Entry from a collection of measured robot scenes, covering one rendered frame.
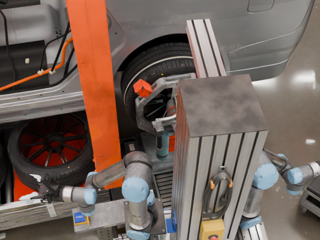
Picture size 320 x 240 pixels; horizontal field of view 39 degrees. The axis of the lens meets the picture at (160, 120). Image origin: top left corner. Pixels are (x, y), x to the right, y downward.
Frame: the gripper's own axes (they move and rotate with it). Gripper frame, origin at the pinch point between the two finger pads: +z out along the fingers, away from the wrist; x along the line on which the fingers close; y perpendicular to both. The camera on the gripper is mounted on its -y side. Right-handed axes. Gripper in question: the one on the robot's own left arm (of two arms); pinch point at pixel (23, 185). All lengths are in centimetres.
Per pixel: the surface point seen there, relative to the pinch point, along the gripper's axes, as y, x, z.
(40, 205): 82, 45, 22
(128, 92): 15, 93, -34
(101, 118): -7, 45, -29
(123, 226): 105, 51, -34
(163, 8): -41, 106, -54
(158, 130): 21, 68, -57
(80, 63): -48, 38, -24
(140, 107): 19, 85, -42
